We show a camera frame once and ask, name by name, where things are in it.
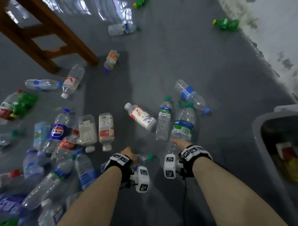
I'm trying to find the person's left hand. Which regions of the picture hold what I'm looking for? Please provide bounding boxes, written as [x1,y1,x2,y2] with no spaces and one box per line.
[120,147,139,167]

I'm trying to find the person's right hand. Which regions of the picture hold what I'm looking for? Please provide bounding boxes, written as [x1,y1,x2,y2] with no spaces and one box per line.
[170,138,194,154]

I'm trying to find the large green-capped plastic bottle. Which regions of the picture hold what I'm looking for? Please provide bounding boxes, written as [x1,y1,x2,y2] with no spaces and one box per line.
[169,100,196,152]

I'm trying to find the clear green-capped plastic bottle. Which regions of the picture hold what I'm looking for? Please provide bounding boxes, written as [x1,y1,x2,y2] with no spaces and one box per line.
[136,153,156,165]

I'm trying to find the slim green-capped plastic bottle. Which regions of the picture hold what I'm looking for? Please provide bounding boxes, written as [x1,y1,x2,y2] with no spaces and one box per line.
[155,96,173,142]

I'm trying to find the white printed-label plastic bottle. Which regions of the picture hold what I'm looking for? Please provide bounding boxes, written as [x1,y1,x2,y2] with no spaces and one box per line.
[124,102,157,132]

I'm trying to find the square white-label plastic bottle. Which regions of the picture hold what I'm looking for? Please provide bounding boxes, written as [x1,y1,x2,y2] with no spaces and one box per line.
[77,114,98,153]

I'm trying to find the blue-capped blue-label plastic bottle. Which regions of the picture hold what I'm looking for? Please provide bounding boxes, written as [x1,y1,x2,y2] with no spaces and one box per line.
[174,79,211,116]

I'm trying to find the round-logo blue-label plastic bottle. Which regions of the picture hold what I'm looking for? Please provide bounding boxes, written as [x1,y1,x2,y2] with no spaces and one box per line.
[43,108,76,154]

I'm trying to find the grey plastic storage bin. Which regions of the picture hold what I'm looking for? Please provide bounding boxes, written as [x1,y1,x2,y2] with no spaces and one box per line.
[252,111,298,206]

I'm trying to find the pile of assorted plastic bottles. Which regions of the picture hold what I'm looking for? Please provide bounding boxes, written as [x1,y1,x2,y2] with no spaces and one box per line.
[271,142,298,183]
[0,64,98,226]

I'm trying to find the orange-label blue-capped plastic bottle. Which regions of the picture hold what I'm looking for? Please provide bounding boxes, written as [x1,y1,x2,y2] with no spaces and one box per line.
[103,49,120,73]

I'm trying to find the clear teal-capped plastic bottle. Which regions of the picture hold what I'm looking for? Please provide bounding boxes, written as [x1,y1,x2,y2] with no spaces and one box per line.
[107,22,141,36]

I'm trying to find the purple-label plastic bottle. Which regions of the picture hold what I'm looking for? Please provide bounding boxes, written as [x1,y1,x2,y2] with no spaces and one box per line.
[0,192,28,218]

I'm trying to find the person's left forearm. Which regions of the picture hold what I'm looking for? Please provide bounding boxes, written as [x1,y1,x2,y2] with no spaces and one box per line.
[57,165,123,226]

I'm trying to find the person's right forearm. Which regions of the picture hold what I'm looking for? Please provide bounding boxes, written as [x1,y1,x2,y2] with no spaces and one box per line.
[192,156,289,226]

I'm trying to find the brown wooden table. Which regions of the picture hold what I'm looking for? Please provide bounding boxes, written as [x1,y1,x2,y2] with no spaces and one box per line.
[0,0,99,75]

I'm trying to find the black wrist strap marker tiles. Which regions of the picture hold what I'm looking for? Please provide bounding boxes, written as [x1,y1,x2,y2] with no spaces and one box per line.
[104,153,133,184]
[178,145,213,179]

